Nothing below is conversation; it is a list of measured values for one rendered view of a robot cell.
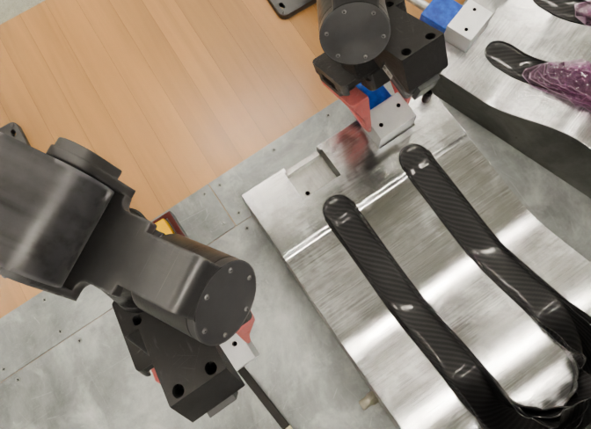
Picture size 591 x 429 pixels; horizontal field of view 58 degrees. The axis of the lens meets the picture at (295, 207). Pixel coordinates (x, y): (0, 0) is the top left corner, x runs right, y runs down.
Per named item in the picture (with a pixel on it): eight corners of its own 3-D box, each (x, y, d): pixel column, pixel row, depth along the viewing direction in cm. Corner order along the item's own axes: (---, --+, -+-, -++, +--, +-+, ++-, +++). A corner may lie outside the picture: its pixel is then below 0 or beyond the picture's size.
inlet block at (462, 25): (381, 12, 74) (385, -13, 68) (402, -13, 75) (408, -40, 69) (460, 63, 71) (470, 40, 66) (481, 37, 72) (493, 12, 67)
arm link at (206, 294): (279, 250, 36) (176, 173, 27) (222, 368, 35) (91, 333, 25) (164, 207, 42) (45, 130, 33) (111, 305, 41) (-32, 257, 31)
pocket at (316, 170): (283, 178, 66) (280, 169, 62) (318, 155, 66) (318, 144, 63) (304, 207, 64) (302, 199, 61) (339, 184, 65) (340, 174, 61)
